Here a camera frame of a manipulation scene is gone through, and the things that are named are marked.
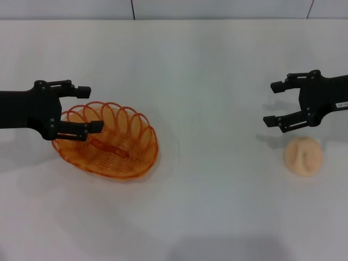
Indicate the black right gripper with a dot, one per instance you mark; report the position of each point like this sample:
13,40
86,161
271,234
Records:
323,95

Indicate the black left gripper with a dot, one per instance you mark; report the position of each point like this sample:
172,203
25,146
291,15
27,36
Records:
30,108

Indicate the orange woven plastic basket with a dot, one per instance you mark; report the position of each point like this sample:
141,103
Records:
122,163

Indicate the beige round bun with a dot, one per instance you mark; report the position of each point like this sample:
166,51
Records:
303,159

